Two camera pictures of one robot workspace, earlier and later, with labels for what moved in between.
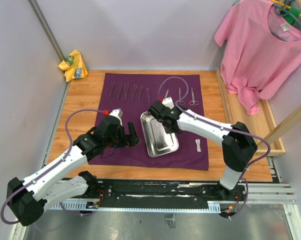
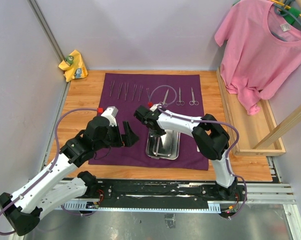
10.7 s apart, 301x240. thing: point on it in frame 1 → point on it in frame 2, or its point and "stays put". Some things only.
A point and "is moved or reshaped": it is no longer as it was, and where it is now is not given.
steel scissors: (181, 103) stays put
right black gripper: (171, 131) → (160, 132)
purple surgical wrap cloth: (132, 93) stays put
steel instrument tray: (157, 141) is moved or reshaped
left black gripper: (131, 139) stays put
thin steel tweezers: (125, 89) stays put
